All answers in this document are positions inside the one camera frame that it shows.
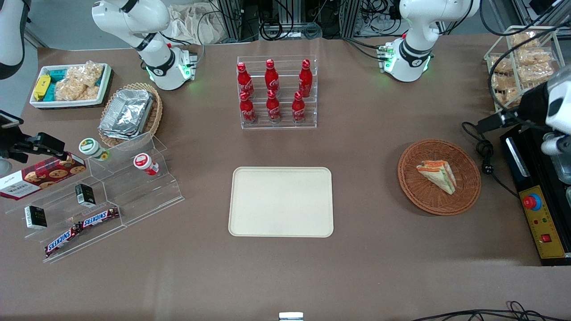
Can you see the clear acrylic bottle rack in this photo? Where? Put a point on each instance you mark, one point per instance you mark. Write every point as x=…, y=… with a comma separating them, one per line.
x=279, y=126

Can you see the red lid yogurt cup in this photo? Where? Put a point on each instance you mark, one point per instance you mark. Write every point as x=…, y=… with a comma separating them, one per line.
x=143, y=162

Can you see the yellow snack pack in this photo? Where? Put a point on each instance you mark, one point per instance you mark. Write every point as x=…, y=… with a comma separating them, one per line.
x=41, y=87

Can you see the red rocker switch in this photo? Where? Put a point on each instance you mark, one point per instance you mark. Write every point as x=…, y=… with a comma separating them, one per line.
x=546, y=238

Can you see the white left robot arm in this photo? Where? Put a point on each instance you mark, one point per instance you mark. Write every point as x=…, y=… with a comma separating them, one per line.
x=417, y=31

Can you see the clear bag of rice crackers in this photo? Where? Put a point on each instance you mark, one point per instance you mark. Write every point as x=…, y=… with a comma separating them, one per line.
x=80, y=82

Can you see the red cola bottle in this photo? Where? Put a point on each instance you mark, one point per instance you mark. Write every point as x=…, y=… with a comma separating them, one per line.
x=245, y=81
x=247, y=109
x=271, y=78
x=305, y=80
x=273, y=108
x=299, y=109

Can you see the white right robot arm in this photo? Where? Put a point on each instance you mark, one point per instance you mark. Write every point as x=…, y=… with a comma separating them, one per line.
x=151, y=26

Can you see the white rectangular bin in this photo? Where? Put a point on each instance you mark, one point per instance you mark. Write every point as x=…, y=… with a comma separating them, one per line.
x=67, y=103

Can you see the steel pan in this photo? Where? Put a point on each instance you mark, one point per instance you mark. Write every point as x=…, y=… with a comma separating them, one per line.
x=565, y=171

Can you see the teal snack pack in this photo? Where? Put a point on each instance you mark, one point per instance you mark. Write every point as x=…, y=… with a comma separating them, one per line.
x=50, y=92
x=58, y=75

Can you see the aluminium foil container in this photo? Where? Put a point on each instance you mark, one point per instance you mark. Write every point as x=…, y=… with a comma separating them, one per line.
x=127, y=113

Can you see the triangular sandwich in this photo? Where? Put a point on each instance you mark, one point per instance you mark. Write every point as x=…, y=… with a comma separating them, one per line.
x=439, y=176

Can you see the beige plastic tray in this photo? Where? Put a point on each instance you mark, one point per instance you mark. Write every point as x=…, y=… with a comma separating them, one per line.
x=281, y=203

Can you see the oval light wicker basket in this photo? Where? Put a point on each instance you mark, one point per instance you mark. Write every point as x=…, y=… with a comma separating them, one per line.
x=154, y=118

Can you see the black appliance with yellow panel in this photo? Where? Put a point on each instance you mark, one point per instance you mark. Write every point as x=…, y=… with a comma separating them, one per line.
x=517, y=174

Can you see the clear acrylic stepped display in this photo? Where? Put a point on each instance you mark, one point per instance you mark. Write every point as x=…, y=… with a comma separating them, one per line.
x=134, y=196

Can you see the round brown wicker basket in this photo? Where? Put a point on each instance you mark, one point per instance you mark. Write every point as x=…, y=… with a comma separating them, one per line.
x=415, y=183

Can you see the red emergency stop button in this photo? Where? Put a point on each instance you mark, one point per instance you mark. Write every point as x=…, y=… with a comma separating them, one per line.
x=531, y=203

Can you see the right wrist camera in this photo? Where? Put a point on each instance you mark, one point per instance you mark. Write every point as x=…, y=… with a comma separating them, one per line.
x=9, y=120

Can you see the small black carton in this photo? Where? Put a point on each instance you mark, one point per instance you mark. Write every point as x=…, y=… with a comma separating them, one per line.
x=84, y=195
x=35, y=217

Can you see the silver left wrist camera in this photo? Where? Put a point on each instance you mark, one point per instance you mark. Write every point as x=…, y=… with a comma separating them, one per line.
x=555, y=145

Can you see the green lid yogurt cup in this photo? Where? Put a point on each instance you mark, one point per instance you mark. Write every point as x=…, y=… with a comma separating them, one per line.
x=91, y=148

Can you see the small white device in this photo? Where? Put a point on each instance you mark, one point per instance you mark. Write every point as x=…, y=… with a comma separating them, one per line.
x=291, y=317

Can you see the bagged fried snack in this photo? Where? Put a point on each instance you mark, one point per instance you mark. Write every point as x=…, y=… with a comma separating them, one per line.
x=535, y=74
x=502, y=64
x=524, y=39
x=508, y=97
x=533, y=56
x=503, y=81

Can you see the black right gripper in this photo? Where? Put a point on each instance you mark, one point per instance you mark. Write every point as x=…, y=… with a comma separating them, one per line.
x=10, y=147

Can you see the aluminium frame rack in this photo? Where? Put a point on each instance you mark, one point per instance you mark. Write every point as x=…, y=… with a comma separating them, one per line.
x=339, y=18

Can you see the snickers bar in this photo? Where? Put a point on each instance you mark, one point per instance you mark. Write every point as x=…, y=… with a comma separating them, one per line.
x=62, y=240
x=100, y=217

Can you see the red cookie box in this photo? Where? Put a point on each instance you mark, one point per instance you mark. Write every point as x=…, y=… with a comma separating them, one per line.
x=40, y=176

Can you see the beige cloth bag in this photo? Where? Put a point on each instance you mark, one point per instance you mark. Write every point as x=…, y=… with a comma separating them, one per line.
x=196, y=24

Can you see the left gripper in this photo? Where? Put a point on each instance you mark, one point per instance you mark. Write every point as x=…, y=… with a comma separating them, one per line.
x=532, y=107

